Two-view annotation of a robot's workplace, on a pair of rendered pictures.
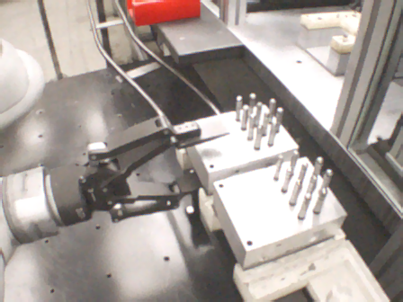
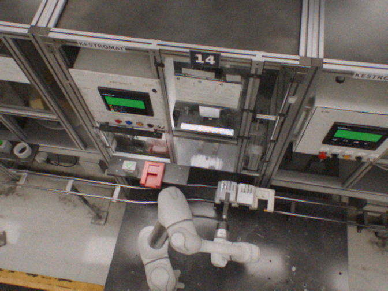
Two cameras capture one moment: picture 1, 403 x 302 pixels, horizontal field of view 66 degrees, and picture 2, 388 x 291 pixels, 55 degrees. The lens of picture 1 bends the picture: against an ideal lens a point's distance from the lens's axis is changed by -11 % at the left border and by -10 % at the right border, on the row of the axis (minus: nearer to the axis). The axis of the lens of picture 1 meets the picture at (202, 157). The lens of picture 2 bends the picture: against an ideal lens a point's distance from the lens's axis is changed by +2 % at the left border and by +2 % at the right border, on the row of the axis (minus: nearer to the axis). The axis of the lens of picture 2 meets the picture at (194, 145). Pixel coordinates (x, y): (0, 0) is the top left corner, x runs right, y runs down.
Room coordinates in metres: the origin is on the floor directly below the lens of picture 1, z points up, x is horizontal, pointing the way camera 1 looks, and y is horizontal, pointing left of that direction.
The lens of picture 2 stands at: (0.07, 0.72, 3.16)
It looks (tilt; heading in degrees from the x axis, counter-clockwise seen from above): 63 degrees down; 303
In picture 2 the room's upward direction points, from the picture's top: 3 degrees counter-clockwise
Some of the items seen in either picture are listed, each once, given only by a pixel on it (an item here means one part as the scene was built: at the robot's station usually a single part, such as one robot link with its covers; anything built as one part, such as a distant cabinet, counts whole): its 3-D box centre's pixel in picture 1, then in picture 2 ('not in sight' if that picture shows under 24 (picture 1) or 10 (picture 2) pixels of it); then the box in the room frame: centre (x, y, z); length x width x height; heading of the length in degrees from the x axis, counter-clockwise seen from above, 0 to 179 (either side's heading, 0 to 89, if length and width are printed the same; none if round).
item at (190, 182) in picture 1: (201, 179); not in sight; (0.32, 0.00, 0.86); 0.07 x 0.03 x 0.01; 111
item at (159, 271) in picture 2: not in sight; (160, 278); (0.44, 0.60, 0.85); 0.18 x 0.16 x 0.22; 139
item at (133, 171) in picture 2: not in sight; (131, 167); (0.95, 0.14, 0.97); 0.08 x 0.08 x 0.12; 21
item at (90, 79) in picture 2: not in sight; (129, 85); (0.97, -0.07, 1.60); 0.42 x 0.29 x 0.46; 21
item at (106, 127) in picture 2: not in sight; (130, 130); (0.93, 0.05, 1.37); 0.36 x 0.04 x 0.04; 21
